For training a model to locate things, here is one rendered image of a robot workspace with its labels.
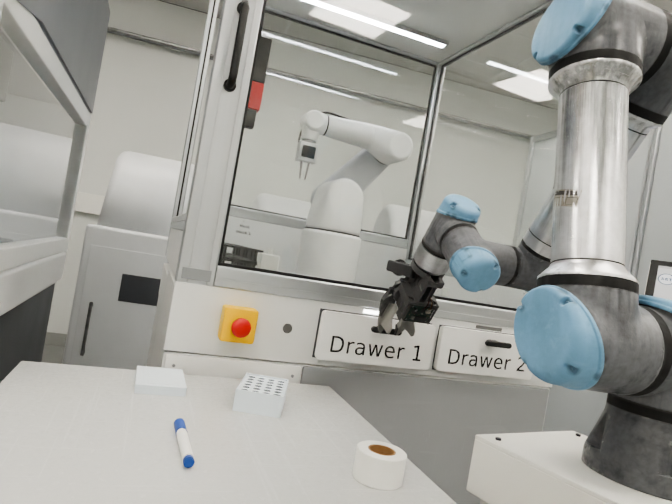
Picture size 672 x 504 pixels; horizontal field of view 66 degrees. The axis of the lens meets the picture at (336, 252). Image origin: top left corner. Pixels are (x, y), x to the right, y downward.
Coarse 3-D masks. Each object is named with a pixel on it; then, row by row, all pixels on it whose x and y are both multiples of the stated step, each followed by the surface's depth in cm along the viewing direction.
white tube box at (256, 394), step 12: (240, 384) 94; (252, 384) 96; (264, 384) 97; (276, 384) 99; (240, 396) 90; (252, 396) 90; (264, 396) 90; (276, 396) 90; (240, 408) 90; (252, 408) 90; (264, 408) 90; (276, 408) 90
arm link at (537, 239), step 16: (656, 80) 72; (640, 96) 75; (656, 96) 74; (640, 112) 76; (656, 112) 76; (640, 128) 78; (640, 144) 81; (544, 208) 90; (544, 224) 89; (528, 240) 92; (544, 240) 90; (528, 256) 92; (544, 256) 91; (528, 272) 92; (528, 288) 95
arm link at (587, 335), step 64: (576, 0) 68; (640, 0) 69; (576, 64) 67; (640, 64) 67; (576, 128) 67; (576, 192) 65; (576, 256) 63; (576, 320) 58; (640, 320) 61; (576, 384) 60; (640, 384) 62
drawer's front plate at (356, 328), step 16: (320, 320) 118; (336, 320) 118; (352, 320) 119; (368, 320) 120; (320, 336) 117; (352, 336) 119; (368, 336) 121; (384, 336) 122; (400, 336) 123; (416, 336) 125; (432, 336) 126; (320, 352) 117; (336, 352) 118; (352, 352) 119; (368, 352) 121; (384, 352) 122; (400, 352) 123; (416, 352) 125; (416, 368) 125
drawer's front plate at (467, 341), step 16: (448, 336) 129; (464, 336) 130; (480, 336) 132; (496, 336) 133; (512, 336) 135; (448, 352) 129; (464, 352) 130; (480, 352) 132; (496, 352) 134; (512, 352) 135; (448, 368) 129; (464, 368) 131; (480, 368) 132; (512, 368) 135
